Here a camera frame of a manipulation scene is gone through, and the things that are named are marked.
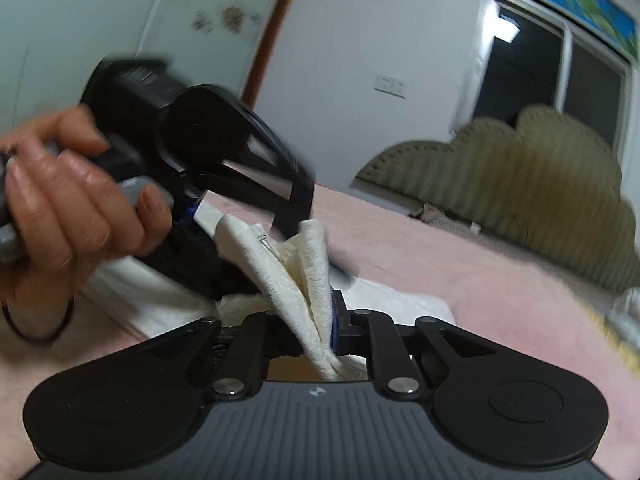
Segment white textured pants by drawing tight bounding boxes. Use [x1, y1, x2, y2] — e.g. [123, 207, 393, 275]
[81, 216, 457, 384]

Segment person's left hand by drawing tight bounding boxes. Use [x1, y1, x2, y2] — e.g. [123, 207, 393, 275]
[1, 105, 172, 310]

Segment glass wardrobe door with flowers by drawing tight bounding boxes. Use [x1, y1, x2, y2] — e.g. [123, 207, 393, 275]
[1, 0, 276, 132]

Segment pink bed sheet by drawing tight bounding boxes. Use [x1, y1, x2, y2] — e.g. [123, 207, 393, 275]
[1, 186, 639, 479]

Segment black wrist band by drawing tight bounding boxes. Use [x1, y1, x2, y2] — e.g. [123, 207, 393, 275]
[1, 298, 75, 346]

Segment olive green tufted headboard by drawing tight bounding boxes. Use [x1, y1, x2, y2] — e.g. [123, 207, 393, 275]
[357, 105, 639, 292]

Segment brown wooden door frame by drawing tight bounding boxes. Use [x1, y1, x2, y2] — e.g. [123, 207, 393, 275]
[242, 0, 293, 107]

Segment white wall socket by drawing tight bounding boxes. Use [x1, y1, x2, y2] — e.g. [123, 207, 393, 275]
[373, 75, 408, 99]

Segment dark window with white frame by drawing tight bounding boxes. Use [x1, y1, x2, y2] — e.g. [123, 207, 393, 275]
[451, 0, 640, 162]

